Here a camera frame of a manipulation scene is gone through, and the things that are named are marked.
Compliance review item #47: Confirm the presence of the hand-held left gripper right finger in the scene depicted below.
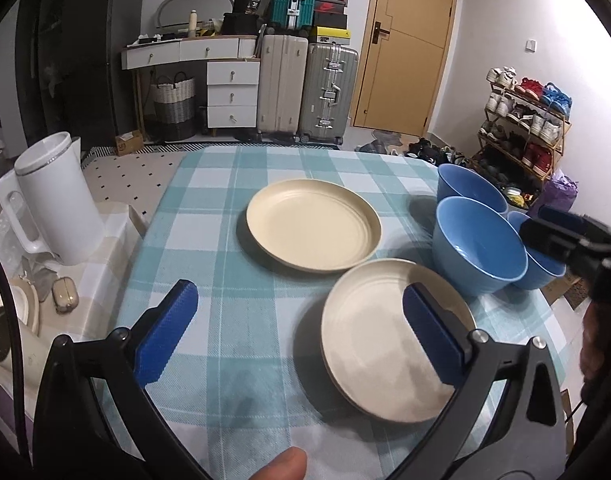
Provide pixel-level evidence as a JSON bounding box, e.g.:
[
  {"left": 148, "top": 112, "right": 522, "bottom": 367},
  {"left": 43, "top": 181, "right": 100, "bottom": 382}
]
[{"left": 395, "top": 282, "right": 569, "bottom": 480}]

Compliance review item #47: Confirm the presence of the beige suitcase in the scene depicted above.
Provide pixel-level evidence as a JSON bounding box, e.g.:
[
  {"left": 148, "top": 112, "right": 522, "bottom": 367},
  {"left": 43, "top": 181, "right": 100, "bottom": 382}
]
[{"left": 257, "top": 34, "right": 309, "bottom": 137}]

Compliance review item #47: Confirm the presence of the small cardboard box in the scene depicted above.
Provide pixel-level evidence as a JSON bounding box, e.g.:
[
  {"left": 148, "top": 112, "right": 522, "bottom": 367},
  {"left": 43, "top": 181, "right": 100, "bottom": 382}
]
[{"left": 114, "top": 130, "right": 145, "bottom": 155}]

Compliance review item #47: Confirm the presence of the arched grey mirror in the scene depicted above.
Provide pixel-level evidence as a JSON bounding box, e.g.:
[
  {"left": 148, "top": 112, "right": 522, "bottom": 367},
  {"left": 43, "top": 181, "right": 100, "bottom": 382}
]
[{"left": 156, "top": 0, "right": 236, "bottom": 36}]

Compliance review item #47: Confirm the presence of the cluster of mixed shoes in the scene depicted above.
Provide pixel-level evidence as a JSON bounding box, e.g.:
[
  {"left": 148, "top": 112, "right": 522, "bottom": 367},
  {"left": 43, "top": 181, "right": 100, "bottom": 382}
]
[{"left": 358, "top": 132, "right": 479, "bottom": 167}]

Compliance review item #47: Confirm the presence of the silver suitcase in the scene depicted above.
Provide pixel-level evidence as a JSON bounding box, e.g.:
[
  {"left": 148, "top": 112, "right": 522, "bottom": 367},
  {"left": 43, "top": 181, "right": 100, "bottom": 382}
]
[{"left": 298, "top": 42, "right": 360, "bottom": 146}]

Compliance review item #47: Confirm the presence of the dotted mat with striped edge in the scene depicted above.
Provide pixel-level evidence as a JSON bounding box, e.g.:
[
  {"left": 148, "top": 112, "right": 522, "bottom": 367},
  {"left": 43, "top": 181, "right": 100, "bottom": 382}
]
[{"left": 83, "top": 144, "right": 206, "bottom": 203}]

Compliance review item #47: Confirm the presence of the wooden shoe rack with shoes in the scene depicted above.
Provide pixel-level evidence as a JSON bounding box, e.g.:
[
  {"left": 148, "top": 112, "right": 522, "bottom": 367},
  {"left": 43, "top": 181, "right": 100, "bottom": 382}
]
[{"left": 478, "top": 66, "right": 572, "bottom": 193}]

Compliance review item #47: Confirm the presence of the purple plastic bag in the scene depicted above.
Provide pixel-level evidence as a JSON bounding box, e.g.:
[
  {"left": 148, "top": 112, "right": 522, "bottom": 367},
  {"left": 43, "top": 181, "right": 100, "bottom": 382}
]
[{"left": 528, "top": 170, "right": 579, "bottom": 221}]

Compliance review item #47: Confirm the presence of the cream round plate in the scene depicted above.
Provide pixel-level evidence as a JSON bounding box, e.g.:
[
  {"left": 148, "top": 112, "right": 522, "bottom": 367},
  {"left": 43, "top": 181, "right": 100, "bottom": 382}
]
[
  {"left": 246, "top": 178, "right": 383, "bottom": 273},
  {"left": 320, "top": 258, "right": 479, "bottom": 423}
]

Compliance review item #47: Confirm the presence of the white dressing table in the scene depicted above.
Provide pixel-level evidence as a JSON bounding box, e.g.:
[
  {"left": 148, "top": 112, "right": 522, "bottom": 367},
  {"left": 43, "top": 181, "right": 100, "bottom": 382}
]
[{"left": 122, "top": 35, "right": 261, "bottom": 137}]

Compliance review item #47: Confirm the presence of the person's right forearm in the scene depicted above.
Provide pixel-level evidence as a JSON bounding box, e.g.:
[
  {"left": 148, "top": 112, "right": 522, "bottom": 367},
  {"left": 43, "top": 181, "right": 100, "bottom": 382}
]
[{"left": 575, "top": 285, "right": 611, "bottom": 461}]

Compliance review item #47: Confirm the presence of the brown patterned doormat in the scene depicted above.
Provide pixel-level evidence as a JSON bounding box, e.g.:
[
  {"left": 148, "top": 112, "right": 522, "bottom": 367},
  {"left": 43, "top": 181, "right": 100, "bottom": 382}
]
[{"left": 543, "top": 275, "right": 593, "bottom": 311}]

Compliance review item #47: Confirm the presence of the woven laundry basket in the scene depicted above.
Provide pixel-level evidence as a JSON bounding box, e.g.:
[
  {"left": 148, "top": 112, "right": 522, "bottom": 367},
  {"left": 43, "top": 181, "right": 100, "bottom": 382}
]
[{"left": 150, "top": 72, "right": 197, "bottom": 141}]

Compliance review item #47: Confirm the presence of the black bag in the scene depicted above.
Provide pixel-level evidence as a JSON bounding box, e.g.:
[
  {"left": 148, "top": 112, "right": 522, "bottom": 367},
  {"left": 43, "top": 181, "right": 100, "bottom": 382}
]
[{"left": 220, "top": 12, "right": 261, "bottom": 36}]

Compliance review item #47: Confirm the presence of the beige earbuds case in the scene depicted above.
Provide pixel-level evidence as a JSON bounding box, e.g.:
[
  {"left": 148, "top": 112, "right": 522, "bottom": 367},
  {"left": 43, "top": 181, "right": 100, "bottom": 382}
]
[{"left": 53, "top": 277, "right": 81, "bottom": 313}]

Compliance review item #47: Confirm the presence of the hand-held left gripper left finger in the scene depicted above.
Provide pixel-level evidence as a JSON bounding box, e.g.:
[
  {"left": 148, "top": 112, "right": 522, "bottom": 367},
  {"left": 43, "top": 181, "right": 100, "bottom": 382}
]
[{"left": 33, "top": 280, "right": 211, "bottom": 480}]

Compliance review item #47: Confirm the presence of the blue bowl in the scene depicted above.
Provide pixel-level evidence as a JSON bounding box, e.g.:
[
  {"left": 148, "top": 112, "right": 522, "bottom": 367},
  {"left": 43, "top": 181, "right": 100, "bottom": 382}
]
[
  {"left": 507, "top": 210, "right": 569, "bottom": 291},
  {"left": 437, "top": 163, "right": 509, "bottom": 216},
  {"left": 432, "top": 196, "right": 529, "bottom": 297}
]

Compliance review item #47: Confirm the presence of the black cable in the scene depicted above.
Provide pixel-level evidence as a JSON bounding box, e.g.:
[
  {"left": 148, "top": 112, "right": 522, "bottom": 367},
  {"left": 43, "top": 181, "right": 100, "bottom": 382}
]
[{"left": 0, "top": 240, "right": 34, "bottom": 461}]

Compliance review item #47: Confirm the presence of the black refrigerator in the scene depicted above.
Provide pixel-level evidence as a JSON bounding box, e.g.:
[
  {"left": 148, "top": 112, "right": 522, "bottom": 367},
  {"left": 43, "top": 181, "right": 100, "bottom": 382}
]
[{"left": 16, "top": 0, "right": 146, "bottom": 151}]

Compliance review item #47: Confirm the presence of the person's left hand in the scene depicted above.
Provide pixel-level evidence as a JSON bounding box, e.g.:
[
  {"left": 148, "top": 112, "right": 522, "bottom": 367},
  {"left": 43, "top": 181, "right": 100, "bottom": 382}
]
[{"left": 243, "top": 447, "right": 309, "bottom": 480}]

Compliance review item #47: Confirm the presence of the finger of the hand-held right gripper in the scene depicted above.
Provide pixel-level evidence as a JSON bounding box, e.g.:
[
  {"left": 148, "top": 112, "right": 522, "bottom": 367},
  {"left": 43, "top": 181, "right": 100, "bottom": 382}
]
[
  {"left": 535, "top": 204, "right": 596, "bottom": 233},
  {"left": 518, "top": 217, "right": 583, "bottom": 273}
]

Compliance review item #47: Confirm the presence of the wooden door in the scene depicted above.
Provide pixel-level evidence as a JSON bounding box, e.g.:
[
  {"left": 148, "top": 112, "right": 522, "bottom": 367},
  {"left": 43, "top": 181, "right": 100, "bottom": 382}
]
[{"left": 353, "top": 0, "right": 460, "bottom": 136}]

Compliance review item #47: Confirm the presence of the white electric kettle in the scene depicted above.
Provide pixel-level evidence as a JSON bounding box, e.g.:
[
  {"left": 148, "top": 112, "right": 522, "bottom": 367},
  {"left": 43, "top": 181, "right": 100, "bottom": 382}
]
[{"left": 0, "top": 131, "right": 106, "bottom": 266}]

